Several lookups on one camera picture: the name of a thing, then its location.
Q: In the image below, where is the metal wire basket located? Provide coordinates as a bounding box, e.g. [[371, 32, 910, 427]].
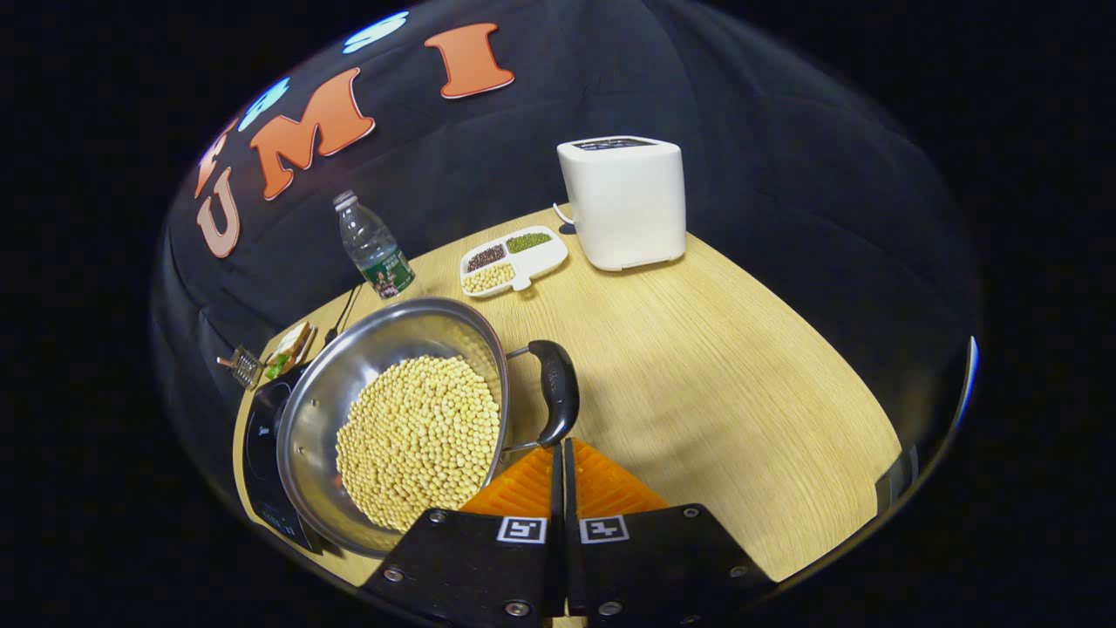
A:
[[216, 345, 263, 390]]

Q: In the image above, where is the pile of soybeans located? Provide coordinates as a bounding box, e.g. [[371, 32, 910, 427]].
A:
[[336, 355, 503, 533]]

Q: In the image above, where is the white divided dish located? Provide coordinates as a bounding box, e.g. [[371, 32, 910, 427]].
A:
[[459, 226, 569, 299]]

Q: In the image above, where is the sandwich with lettuce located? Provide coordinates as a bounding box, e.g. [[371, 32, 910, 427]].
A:
[[265, 321, 316, 380]]

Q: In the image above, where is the white box-shaped appliance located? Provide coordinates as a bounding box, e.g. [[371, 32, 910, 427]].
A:
[[555, 135, 687, 272]]

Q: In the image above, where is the black induction cooktop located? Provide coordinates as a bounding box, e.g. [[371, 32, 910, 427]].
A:
[[244, 366, 325, 556]]

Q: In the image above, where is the stainless steel pot black handle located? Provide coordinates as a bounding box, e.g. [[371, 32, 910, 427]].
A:
[[276, 297, 582, 559]]

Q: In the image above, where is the clear plastic water bottle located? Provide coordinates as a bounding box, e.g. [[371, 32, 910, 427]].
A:
[[333, 190, 417, 301]]

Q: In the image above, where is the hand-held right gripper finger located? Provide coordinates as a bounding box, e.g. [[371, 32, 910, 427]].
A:
[[564, 437, 777, 624], [362, 443, 565, 624]]

